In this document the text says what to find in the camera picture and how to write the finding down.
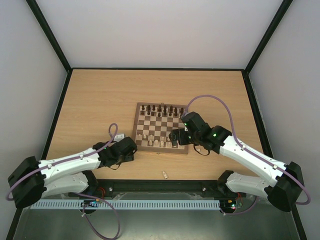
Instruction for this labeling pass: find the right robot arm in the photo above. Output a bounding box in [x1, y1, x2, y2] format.
[169, 125, 304, 212]

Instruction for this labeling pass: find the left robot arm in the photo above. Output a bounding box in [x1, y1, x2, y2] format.
[7, 137, 138, 208]

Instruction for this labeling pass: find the wooden chess board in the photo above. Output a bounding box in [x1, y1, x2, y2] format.
[132, 102, 189, 155]

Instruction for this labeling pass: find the lying light chess piece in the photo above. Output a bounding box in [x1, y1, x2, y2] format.
[162, 171, 168, 179]

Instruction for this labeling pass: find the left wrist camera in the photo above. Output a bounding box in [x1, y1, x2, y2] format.
[114, 133, 126, 142]

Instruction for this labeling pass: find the black aluminium frame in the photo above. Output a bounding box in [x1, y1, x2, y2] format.
[6, 0, 307, 240]

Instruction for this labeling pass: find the white slotted cable duct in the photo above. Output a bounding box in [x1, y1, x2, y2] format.
[30, 199, 220, 210]

